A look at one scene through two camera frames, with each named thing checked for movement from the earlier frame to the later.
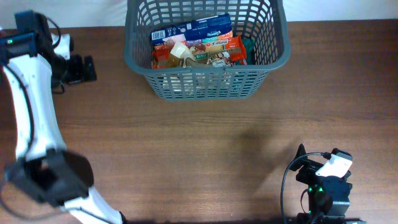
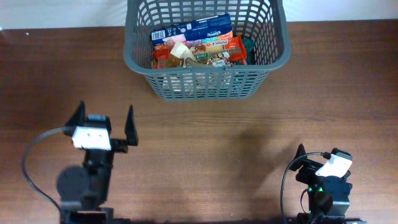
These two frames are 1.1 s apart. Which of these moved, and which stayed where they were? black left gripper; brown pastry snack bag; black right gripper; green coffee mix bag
Moved: black left gripper
Stayed: black right gripper; green coffee mix bag; brown pastry snack bag
